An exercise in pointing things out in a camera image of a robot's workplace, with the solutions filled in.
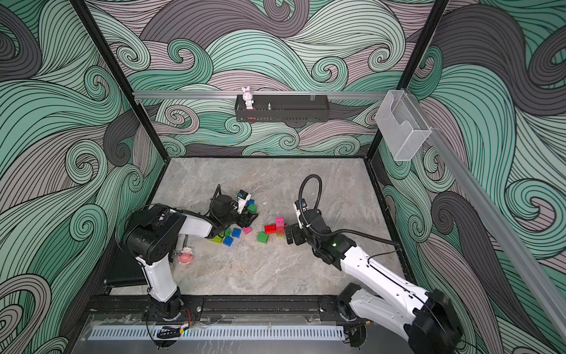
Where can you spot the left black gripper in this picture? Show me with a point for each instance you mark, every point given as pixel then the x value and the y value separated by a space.
pixel 245 220

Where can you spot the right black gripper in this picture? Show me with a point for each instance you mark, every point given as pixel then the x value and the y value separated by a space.
pixel 297 231

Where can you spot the long red lego brick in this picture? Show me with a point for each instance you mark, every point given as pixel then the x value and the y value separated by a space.
pixel 271 229

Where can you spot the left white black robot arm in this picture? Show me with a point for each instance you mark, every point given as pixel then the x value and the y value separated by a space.
pixel 152 236

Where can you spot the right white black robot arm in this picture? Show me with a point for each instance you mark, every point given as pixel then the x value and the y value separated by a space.
pixel 427 320

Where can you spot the green lego brick right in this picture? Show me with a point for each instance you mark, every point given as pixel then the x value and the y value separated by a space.
pixel 262 237

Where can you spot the pink toy figure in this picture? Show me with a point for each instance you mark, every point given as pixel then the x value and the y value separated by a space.
pixel 186 256

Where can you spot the white pink bunny figurine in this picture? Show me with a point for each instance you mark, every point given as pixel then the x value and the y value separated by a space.
pixel 248 98

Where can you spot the black box on table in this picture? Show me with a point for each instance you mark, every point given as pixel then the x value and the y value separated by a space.
pixel 125 271

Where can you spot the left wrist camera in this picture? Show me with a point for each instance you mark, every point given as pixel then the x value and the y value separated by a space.
pixel 243 198

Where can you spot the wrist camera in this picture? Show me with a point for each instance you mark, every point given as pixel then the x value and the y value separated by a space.
pixel 300 208
pixel 243 198

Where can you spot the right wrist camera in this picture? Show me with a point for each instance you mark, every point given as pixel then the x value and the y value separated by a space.
pixel 300 208

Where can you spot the white slotted cable duct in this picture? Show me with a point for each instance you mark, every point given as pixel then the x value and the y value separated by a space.
pixel 224 333

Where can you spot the black wall shelf tray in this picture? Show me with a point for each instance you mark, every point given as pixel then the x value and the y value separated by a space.
pixel 284 108

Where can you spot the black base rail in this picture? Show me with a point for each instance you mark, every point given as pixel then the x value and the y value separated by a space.
pixel 210 308

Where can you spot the clear plastic wall bin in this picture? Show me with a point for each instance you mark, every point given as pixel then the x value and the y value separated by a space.
pixel 403 124

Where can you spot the aluminium rail right wall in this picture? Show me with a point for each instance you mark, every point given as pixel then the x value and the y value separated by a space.
pixel 539 283

